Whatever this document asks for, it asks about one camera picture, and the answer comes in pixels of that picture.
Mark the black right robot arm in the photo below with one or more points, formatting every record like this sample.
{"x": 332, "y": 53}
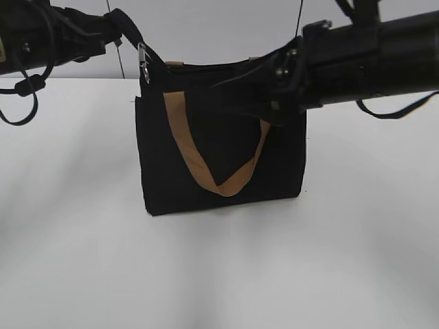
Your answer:
{"x": 323, "y": 65}

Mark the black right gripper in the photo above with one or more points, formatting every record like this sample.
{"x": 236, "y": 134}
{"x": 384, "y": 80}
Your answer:
{"x": 267, "y": 87}

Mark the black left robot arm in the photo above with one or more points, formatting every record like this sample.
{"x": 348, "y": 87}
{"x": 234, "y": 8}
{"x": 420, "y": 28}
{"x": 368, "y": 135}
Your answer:
{"x": 35, "y": 34}

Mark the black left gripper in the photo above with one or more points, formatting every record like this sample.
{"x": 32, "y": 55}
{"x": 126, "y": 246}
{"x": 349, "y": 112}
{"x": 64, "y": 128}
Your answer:
{"x": 76, "y": 37}

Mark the black tote bag tan handles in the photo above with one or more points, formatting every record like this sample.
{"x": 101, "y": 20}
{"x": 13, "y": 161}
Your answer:
{"x": 194, "y": 157}

